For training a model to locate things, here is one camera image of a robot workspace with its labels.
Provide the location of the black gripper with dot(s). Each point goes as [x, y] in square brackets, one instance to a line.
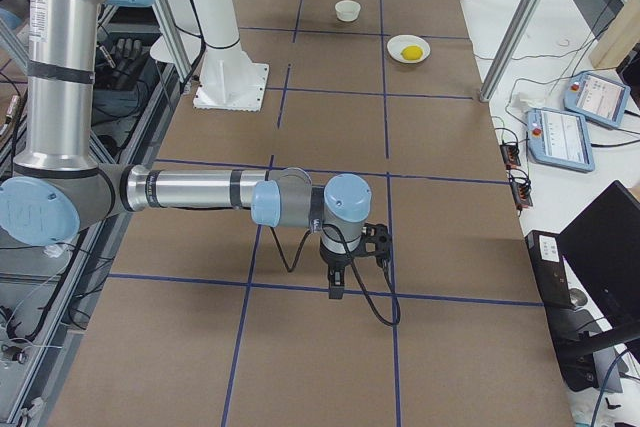
[336, 262]

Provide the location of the yellow lemon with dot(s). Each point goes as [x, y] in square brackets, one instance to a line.
[412, 53]

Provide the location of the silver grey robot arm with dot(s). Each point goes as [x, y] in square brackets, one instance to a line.
[57, 189]

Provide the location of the white plate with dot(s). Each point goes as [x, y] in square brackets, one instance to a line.
[397, 43]

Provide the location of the white bowl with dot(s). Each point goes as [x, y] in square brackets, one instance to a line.
[347, 11]

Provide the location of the brown paper table cover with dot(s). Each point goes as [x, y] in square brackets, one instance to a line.
[416, 306]

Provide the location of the orange black connector block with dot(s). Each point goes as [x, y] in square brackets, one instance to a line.
[510, 153]

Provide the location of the black box with label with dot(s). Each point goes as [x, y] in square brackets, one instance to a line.
[583, 350]

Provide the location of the near blue teach pendant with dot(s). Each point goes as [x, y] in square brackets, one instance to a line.
[560, 139]

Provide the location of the blue teach pendant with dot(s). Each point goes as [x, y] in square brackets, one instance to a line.
[599, 99]
[560, 139]

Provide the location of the black laptop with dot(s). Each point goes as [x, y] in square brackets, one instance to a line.
[601, 246]

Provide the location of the far blue teach pendant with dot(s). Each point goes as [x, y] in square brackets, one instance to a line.
[599, 99]

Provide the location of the wooden beam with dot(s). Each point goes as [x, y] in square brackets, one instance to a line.
[619, 39]

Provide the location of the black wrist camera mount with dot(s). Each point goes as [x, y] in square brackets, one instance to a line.
[375, 241]

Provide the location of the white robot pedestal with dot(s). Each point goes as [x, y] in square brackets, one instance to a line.
[229, 79]

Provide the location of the aluminium frame post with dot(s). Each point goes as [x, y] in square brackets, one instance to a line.
[513, 35]

